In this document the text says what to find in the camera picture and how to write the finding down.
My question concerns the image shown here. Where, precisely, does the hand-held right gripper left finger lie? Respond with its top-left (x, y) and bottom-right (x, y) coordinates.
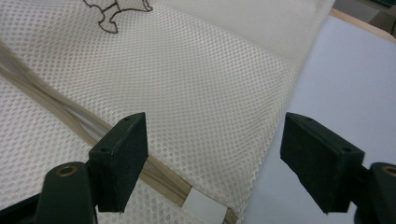
top-left (88, 112), bottom-right (149, 214)

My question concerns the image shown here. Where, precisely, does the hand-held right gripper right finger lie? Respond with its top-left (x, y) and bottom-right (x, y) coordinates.
top-left (279, 112), bottom-right (366, 215)

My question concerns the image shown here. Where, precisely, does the white mesh laundry bag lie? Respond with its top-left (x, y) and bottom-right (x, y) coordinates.
top-left (0, 0), bottom-right (335, 224)

